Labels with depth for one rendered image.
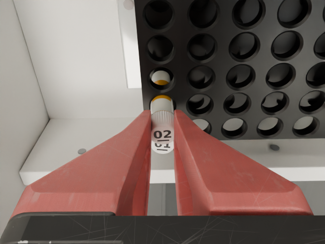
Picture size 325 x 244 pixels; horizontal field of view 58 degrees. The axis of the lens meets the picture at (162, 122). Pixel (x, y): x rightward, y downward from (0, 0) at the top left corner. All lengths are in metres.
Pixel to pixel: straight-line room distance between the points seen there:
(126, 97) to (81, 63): 0.04
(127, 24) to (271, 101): 0.10
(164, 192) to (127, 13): 1.12
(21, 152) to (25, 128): 0.02
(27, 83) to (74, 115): 0.04
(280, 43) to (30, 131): 0.16
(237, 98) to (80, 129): 0.11
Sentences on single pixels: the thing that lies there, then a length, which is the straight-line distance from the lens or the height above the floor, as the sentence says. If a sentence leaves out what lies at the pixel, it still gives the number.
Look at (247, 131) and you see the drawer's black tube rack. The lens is 0.16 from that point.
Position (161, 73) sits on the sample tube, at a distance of 0.16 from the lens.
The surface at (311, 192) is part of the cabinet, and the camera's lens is 0.55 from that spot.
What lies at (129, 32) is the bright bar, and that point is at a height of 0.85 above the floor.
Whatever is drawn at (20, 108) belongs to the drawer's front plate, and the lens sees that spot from 0.20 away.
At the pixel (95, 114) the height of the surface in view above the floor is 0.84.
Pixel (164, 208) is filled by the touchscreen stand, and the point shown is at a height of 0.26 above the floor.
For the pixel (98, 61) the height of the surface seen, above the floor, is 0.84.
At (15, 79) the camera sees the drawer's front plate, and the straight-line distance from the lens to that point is 0.20.
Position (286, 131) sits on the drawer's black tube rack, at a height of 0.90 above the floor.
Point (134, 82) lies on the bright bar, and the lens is 0.20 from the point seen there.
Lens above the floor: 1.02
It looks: 56 degrees down
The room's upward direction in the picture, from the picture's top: 179 degrees counter-clockwise
